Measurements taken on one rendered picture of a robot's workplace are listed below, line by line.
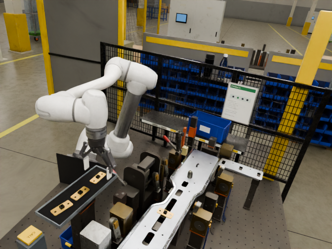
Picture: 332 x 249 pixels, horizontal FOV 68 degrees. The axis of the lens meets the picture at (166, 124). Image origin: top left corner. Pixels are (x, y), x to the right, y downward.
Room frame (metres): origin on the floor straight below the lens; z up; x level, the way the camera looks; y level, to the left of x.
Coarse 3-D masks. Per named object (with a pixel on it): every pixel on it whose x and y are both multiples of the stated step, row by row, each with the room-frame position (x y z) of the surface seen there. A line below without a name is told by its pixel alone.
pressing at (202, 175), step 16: (192, 160) 1.39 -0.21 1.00; (208, 160) 1.42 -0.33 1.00; (176, 176) 1.20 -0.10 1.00; (192, 176) 1.22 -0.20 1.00; (208, 176) 1.24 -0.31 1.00; (192, 192) 1.08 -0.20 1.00; (176, 208) 0.94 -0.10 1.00; (144, 224) 0.82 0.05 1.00; (176, 224) 0.84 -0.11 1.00; (128, 240) 0.73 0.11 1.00; (160, 240) 0.74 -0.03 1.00
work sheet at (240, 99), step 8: (232, 88) 1.82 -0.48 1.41; (240, 88) 1.79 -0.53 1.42; (248, 88) 1.77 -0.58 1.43; (256, 88) 1.75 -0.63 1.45; (232, 96) 1.81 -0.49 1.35; (240, 96) 1.79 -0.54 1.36; (248, 96) 1.76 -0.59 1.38; (256, 96) 1.74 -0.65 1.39; (224, 104) 1.83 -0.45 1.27; (232, 104) 1.80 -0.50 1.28; (240, 104) 1.78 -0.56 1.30; (248, 104) 1.76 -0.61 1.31; (224, 112) 1.82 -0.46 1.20; (232, 112) 1.80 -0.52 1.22; (240, 112) 1.78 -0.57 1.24; (248, 112) 1.75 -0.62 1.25; (232, 120) 1.79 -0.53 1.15; (240, 120) 1.77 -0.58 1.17; (248, 120) 1.75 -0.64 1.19
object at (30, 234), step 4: (28, 228) 0.61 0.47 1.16; (32, 228) 0.61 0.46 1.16; (36, 228) 0.62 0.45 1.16; (24, 232) 0.59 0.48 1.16; (28, 232) 0.59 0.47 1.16; (32, 232) 0.60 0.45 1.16; (36, 232) 0.60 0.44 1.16; (40, 232) 0.60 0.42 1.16; (20, 236) 0.58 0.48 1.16; (24, 236) 0.58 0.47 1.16; (28, 236) 0.58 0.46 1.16; (32, 236) 0.58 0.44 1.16; (36, 236) 0.58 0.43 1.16; (20, 240) 0.57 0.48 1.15; (24, 240) 0.56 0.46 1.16; (28, 240) 0.56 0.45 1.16; (32, 240) 0.57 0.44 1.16; (28, 244) 0.55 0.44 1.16
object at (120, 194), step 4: (116, 192) 0.91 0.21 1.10; (120, 192) 0.91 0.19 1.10; (124, 192) 0.92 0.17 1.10; (116, 196) 0.88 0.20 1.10; (120, 196) 0.89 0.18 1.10; (124, 196) 0.90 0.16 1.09; (116, 200) 0.88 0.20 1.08; (120, 200) 0.87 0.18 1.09; (124, 200) 0.90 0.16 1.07; (124, 204) 0.91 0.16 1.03
